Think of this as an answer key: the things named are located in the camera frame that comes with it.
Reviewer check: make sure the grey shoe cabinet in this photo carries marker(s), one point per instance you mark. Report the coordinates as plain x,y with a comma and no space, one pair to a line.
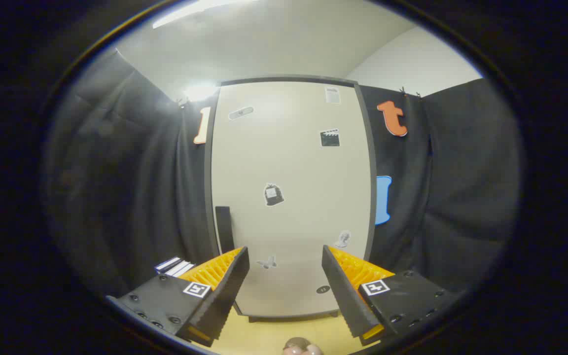
208,197

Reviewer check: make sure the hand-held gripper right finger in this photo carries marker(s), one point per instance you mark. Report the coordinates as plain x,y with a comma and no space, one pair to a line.
343,296

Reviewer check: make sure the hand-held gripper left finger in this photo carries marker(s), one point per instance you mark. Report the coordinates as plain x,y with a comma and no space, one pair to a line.
227,296

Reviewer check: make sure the dark blue book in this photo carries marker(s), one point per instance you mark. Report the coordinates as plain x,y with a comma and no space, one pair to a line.
166,264

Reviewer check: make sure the black backdrop cloth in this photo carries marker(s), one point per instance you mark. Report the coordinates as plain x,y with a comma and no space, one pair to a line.
131,187

